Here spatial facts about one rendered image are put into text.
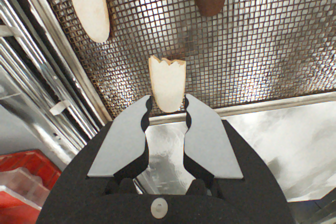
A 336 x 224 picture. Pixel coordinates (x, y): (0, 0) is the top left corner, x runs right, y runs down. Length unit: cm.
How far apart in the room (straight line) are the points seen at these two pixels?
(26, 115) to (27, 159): 17
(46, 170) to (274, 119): 59
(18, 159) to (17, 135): 6
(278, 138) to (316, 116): 7
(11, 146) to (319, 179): 89
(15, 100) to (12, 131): 16
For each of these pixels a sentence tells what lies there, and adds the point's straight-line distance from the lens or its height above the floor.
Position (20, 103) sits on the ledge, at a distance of 34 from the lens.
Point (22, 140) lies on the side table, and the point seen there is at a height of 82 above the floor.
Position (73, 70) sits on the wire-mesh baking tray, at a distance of 21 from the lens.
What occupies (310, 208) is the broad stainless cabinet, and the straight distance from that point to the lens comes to 265.
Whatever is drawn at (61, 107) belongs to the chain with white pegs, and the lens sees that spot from 31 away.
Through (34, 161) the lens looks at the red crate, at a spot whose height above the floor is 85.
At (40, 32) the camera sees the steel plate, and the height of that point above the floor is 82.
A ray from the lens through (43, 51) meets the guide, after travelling 27.
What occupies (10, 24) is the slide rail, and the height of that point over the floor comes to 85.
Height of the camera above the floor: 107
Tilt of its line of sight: 59 degrees down
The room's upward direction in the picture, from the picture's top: 164 degrees clockwise
